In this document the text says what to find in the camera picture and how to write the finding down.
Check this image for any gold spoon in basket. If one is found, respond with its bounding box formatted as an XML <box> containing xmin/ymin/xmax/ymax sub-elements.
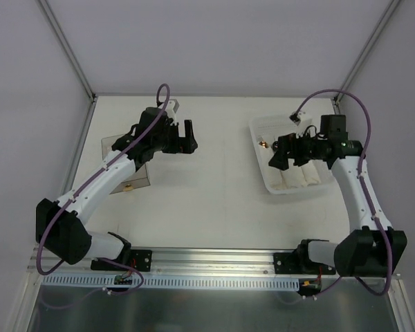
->
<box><xmin>259</xmin><ymin>140</ymin><xmax>270</xmax><ymax>148</ymax></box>

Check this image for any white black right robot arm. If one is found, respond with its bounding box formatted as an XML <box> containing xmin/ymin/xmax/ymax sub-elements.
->
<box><xmin>268</xmin><ymin>115</ymin><xmax>407</xmax><ymax>278</ymax></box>

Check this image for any left green circuit board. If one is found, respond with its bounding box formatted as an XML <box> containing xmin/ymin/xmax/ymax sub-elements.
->
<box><xmin>113</xmin><ymin>275</ymin><xmax>133</xmax><ymax>285</ymax></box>

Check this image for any rolled napkin in basket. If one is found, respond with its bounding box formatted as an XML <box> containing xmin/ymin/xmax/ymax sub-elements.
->
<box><xmin>301</xmin><ymin>161</ymin><xmax>321</xmax><ymax>185</ymax></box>

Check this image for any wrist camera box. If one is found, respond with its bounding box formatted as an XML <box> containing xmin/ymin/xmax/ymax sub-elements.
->
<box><xmin>165</xmin><ymin>99</ymin><xmax>179</xmax><ymax>125</ymax></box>
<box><xmin>289</xmin><ymin>111</ymin><xmax>313</xmax><ymax>136</ymax></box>

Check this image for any white paper napkin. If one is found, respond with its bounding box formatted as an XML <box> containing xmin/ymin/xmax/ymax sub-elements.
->
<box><xmin>264</xmin><ymin>160</ymin><xmax>286</xmax><ymax>190</ymax></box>

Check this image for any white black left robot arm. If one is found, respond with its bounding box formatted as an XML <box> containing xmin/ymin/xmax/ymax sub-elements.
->
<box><xmin>35</xmin><ymin>107</ymin><xmax>198</xmax><ymax>270</ymax></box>

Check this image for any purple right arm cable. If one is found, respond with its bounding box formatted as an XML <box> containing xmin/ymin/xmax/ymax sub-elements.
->
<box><xmin>290</xmin><ymin>89</ymin><xmax>391</xmax><ymax>300</ymax></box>

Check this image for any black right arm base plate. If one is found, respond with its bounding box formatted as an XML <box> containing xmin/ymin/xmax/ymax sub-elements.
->
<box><xmin>273</xmin><ymin>250</ymin><xmax>336</xmax><ymax>275</ymax></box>

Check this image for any right aluminium frame post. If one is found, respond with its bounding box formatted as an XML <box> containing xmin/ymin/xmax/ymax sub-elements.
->
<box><xmin>340</xmin><ymin>0</ymin><xmax>403</xmax><ymax>91</ymax></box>

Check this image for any left aluminium frame post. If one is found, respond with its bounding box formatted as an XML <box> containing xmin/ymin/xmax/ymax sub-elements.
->
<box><xmin>36</xmin><ymin>0</ymin><xmax>95</xmax><ymax>100</ymax></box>

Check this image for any aluminium frame post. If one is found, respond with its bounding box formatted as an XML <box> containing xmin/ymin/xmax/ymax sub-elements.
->
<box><xmin>36</xmin><ymin>0</ymin><xmax>95</xmax><ymax>100</ymax></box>
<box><xmin>340</xmin><ymin>0</ymin><xmax>403</xmax><ymax>91</ymax></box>

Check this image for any aluminium front rail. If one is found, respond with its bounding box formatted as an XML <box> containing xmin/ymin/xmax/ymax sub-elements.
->
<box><xmin>26</xmin><ymin>244</ymin><xmax>402</xmax><ymax>279</ymax></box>

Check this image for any clear acrylic tray box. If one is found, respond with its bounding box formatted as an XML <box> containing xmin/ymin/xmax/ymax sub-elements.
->
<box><xmin>101</xmin><ymin>136</ymin><xmax>150</xmax><ymax>194</ymax></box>

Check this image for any green circuit board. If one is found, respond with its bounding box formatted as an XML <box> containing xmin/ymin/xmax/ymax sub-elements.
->
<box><xmin>301</xmin><ymin>280</ymin><xmax>322</xmax><ymax>289</ymax></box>
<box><xmin>113</xmin><ymin>275</ymin><xmax>133</xmax><ymax>285</ymax></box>

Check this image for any white slotted cable duct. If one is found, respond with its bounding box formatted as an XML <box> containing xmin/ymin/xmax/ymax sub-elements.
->
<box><xmin>41</xmin><ymin>273</ymin><xmax>300</xmax><ymax>292</ymax></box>

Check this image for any white perforated plastic basket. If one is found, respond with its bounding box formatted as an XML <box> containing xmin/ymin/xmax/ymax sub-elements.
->
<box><xmin>248</xmin><ymin>113</ymin><xmax>336</xmax><ymax>195</ymax></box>

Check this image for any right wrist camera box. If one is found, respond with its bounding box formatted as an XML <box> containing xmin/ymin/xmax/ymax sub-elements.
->
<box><xmin>289</xmin><ymin>111</ymin><xmax>313</xmax><ymax>136</ymax></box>

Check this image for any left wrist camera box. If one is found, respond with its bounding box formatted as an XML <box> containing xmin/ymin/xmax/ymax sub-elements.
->
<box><xmin>165</xmin><ymin>99</ymin><xmax>179</xmax><ymax>125</ymax></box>

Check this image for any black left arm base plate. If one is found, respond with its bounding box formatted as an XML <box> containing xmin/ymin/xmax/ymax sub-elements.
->
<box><xmin>91</xmin><ymin>249</ymin><xmax>153</xmax><ymax>272</ymax></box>

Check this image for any gold knob on tray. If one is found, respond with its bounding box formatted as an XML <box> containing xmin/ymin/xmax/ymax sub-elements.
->
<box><xmin>122</xmin><ymin>185</ymin><xmax>133</xmax><ymax>192</ymax></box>

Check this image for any right green circuit board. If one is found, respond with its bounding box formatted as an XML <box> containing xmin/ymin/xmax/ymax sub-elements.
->
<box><xmin>301</xmin><ymin>280</ymin><xmax>322</xmax><ymax>289</ymax></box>

